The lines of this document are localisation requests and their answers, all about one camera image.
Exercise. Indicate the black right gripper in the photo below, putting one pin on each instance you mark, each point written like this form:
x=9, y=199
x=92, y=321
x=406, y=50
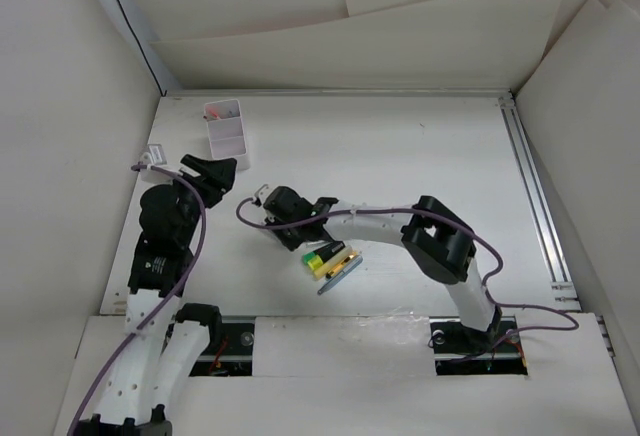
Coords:
x=292, y=243

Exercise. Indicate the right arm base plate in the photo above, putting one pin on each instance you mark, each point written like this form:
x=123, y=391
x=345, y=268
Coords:
x=455, y=354

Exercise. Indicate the yellow black pen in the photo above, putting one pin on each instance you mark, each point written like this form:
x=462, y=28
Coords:
x=342, y=265

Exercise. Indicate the black marker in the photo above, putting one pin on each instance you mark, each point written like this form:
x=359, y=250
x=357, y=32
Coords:
x=328, y=251

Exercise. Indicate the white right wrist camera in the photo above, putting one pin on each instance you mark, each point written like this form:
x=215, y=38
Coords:
x=261, y=195

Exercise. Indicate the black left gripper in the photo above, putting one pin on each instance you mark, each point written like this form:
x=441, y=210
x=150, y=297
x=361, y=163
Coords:
x=218, y=175

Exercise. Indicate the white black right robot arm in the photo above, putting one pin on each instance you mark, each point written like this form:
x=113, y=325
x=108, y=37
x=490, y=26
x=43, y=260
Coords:
x=437, y=240

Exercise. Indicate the blue grey pen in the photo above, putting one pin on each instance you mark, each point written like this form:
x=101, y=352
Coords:
x=340, y=275

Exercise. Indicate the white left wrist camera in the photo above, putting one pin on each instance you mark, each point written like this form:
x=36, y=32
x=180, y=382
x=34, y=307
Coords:
x=152, y=157

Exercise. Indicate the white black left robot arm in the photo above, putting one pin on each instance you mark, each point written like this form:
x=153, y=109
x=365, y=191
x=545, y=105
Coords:
x=135, y=389

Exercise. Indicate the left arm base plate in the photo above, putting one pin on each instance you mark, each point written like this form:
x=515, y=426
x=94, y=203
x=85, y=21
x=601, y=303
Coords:
x=233, y=355

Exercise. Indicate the red capped gel pen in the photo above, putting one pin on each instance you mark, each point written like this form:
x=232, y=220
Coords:
x=210, y=114

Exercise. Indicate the aluminium rail right side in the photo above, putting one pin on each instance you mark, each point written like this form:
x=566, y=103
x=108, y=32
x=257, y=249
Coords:
x=561, y=282

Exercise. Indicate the white divided organizer container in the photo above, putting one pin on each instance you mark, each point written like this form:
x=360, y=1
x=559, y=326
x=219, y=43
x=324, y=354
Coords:
x=227, y=137

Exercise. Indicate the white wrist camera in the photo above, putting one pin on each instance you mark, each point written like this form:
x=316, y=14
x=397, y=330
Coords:
x=152, y=157
x=261, y=195

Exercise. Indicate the yellow highlighter marker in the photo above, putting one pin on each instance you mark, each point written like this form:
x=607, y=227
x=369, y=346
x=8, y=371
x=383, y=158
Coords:
x=332, y=262

